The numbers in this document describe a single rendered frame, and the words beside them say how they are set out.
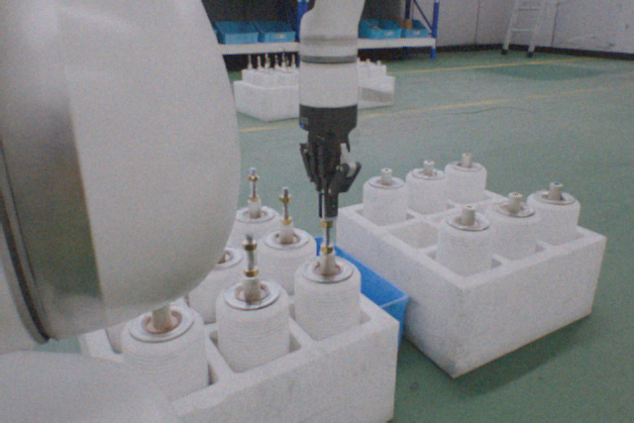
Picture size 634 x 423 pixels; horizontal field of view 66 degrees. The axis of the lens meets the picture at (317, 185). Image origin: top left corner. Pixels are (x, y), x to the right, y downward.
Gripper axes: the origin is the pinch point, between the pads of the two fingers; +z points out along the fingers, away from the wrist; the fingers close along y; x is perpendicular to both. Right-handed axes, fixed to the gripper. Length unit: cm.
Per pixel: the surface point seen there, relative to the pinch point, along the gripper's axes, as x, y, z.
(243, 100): 71, -227, 27
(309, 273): -2.8, 0.0, 9.9
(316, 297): -3.4, 3.2, 11.8
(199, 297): -16.5, -8.5, 14.4
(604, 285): 75, -1, 35
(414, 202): 36.8, -25.3, 15.5
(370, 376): 3.2, 7.3, 24.8
